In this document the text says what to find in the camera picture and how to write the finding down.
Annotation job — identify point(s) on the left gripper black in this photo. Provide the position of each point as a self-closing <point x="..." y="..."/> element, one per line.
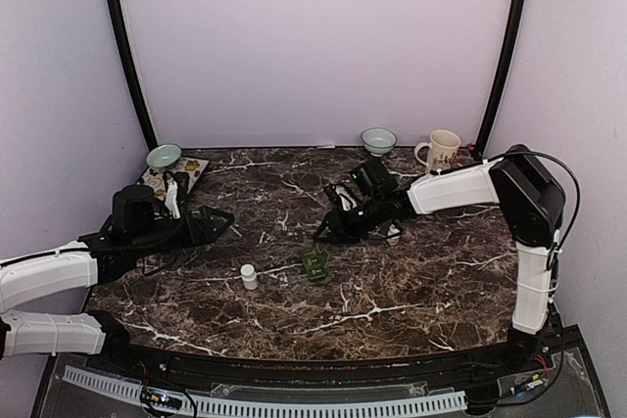
<point x="206" y="233"/>

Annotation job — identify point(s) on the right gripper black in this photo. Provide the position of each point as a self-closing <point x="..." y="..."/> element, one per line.
<point x="341" y="232"/>

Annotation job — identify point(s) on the green weekly pill organizer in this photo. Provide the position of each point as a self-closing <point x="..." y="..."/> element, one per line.
<point x="313" y="259"/>

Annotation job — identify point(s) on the white pill bottle front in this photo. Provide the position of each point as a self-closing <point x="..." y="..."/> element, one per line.
<point x="249" y="277"/>

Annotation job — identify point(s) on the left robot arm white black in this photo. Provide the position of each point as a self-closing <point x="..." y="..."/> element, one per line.
<point x="140" y="225"/>

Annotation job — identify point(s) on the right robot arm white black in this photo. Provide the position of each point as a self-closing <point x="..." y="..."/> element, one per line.
<point x="529" y="197"/>

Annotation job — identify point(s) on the pale green bowl left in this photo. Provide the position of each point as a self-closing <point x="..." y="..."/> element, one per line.
<point x="163" y="157"/>

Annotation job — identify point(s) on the pale green bowl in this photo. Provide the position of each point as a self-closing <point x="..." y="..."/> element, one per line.
<point x="378" y="141"/>
<point x="163" y="157"/>

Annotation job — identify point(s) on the pale green bowl right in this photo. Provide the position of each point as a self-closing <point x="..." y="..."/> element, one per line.
<point x="378" y="141"/>

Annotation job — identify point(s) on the cream ceramic mug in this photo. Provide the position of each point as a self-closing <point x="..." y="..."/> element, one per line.
<point x="439" y="152"/>

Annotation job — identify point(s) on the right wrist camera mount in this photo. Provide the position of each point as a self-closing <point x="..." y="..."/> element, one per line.
<point x="341" y="196"/>

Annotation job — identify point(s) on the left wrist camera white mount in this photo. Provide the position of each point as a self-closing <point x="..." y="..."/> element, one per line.
<point x="176" y="184"/>

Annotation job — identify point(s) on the left black frame post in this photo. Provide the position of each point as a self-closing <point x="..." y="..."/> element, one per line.
<point x="130" y="73"/>

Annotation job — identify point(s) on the black frame post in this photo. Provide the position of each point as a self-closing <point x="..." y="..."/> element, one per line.
<point x="498" y="87"/>
<point x="130" y="73"/>

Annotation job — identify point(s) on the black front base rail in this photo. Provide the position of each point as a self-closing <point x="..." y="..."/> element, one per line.
<point x="201" y="371"/>

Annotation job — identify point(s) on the white slotted cable duct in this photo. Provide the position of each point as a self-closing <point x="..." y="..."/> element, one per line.
<point x="179" y="404"/>

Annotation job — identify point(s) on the right black frame post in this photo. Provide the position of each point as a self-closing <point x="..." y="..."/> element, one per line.
<point x="498" y="87"/>

